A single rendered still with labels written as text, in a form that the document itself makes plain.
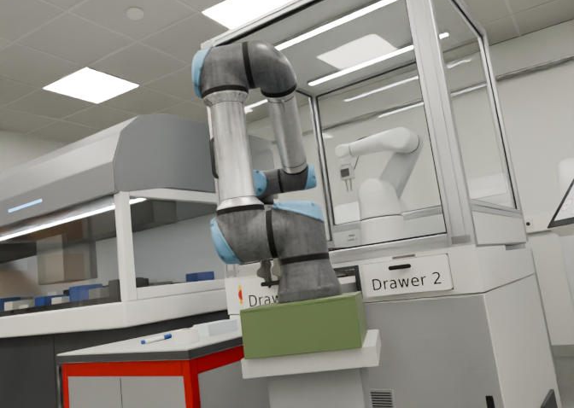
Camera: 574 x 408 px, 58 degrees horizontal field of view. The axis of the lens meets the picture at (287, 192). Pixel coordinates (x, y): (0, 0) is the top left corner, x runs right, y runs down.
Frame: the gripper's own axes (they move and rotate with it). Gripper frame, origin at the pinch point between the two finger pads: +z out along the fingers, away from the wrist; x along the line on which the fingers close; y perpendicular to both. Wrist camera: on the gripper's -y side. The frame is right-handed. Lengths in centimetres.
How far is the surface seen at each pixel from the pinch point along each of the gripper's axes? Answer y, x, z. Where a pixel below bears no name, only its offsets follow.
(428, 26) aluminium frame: -30, 53, -77
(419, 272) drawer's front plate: -28.0, 36.8, 2.4
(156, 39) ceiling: -122, -171, -190
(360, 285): -29.8, 14.5, 4.5
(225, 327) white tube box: -1.2, -23.8, 12.6
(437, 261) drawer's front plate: -28, 43, 0
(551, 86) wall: -357, 61, -138
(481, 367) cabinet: -30, 50, 32
